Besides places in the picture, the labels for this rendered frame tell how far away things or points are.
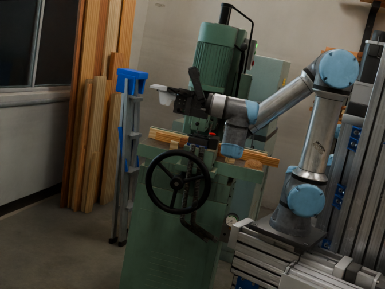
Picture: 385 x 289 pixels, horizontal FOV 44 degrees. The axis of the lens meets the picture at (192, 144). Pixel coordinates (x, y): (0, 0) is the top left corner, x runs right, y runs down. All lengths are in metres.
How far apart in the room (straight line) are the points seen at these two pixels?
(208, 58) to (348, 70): 0.89
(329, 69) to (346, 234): 0.66
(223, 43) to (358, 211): 0.96
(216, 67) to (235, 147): 0.77
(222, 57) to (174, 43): 2.57
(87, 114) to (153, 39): 1.53
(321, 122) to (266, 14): 3.13
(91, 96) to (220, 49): 1.59
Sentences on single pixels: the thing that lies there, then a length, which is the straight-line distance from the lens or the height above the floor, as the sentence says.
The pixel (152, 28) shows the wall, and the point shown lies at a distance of 4.89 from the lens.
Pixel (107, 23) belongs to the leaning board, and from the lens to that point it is 3.94.
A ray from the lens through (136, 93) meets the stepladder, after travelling 3.23.
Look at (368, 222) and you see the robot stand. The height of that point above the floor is 0.90.
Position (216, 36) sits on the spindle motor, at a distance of 2.23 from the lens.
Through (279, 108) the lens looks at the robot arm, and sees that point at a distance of 1.65.
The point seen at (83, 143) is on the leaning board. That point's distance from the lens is 3.64.
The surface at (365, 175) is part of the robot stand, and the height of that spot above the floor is 1.06.
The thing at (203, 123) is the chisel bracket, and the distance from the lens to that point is 2.29.
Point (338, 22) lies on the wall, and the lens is 4.54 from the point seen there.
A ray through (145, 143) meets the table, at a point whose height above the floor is 0.90.
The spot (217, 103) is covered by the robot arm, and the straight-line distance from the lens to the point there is 1.52.
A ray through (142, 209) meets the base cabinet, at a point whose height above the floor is 0.59.
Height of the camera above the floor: 1.39
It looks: 11 degrees down
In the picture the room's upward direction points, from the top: 11 degrees clockwise
